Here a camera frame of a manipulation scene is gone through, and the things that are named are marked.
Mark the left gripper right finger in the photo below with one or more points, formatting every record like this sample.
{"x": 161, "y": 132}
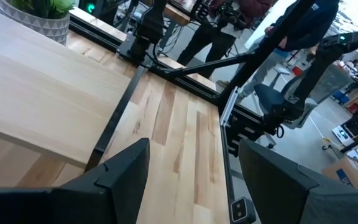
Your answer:
{"x": 291, "y": 199}

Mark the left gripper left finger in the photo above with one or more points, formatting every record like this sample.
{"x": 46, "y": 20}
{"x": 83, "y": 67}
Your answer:
{"x": 73, "y": 202}

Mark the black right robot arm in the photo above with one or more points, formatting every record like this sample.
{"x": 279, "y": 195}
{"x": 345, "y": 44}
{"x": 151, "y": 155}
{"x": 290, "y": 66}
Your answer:
{"x": 151, "y": 28}

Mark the cardboard box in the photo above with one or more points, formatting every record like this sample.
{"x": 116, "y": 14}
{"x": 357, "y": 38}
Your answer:
{"x": 353, "y": 174}

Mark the blue office chair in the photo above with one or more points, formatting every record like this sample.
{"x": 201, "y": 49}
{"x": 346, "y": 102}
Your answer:
{"x": 269, "y": 96}

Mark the person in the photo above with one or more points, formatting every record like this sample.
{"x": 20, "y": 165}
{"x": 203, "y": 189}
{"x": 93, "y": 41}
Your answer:
{"x": 210, "y": 43}
{"x": 315, "y": 21}

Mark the succulent in patterned pot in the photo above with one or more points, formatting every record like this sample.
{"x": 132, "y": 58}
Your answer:
{"x": 42, "y": 26}

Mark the small table-level camera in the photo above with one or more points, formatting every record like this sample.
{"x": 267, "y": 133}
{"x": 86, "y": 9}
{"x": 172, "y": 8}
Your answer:
{"x": 240, "y": 210}

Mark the silver aluminium bracket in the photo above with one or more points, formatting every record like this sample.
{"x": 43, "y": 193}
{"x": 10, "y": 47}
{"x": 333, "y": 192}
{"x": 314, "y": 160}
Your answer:
{"x": 228, "y": 107}

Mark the wooden shelf black frame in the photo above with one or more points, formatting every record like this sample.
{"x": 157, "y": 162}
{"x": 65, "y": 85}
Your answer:
{"x": 42, "y": 93}

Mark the black aluminium table frame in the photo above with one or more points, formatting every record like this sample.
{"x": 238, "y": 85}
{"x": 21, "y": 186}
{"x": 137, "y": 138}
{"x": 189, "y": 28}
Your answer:
{"x": 261, "y": 54}

